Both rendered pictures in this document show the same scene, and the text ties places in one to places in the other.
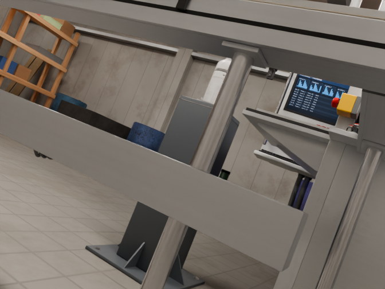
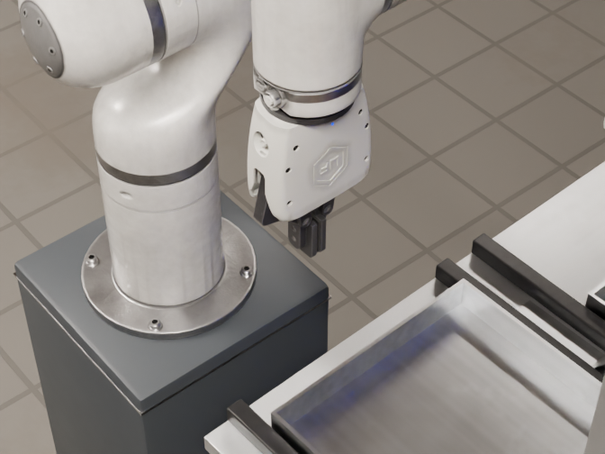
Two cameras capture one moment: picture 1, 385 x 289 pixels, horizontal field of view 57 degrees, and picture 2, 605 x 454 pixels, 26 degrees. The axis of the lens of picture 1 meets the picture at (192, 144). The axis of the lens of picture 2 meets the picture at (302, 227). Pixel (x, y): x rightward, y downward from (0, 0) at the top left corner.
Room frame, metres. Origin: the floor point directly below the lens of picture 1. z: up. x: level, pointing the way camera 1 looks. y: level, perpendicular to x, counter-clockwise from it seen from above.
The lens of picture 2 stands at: (0.97, -0.53, 1.90)
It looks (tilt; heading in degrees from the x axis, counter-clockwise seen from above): 45 degrees down; 22
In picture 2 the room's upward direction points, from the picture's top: straight up
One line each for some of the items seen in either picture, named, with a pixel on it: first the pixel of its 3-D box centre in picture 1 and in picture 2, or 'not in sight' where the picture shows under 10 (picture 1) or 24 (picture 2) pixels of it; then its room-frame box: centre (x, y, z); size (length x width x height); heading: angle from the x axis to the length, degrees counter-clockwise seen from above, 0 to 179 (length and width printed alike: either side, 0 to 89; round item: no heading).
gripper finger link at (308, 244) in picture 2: (270, 71); (292, 226); (1.70, -0.22, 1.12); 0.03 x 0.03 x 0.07; 63
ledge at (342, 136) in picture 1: (348, 137); not in sight; (1.34, -0.54, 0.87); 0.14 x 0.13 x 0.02; 64
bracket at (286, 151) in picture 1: (301, 164); not in sight; (2.06, -0.63, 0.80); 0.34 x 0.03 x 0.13; 64
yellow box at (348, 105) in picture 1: (348, 105); not in sight; (1.37, -0.51, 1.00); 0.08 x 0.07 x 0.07; 64
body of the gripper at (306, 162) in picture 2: not in sight; (307, 134); (1.71, -0.23, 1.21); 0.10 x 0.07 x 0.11; 153
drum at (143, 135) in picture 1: (140, 152); not in sight; (5.95, 0.75, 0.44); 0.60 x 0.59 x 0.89; 152
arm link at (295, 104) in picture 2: not in sight; (305, 75); (1.71, -0.23, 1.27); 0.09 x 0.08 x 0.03; 153
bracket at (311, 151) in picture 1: (288, 146); not in sight; (1.61, -0.41, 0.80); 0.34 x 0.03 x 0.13; 64
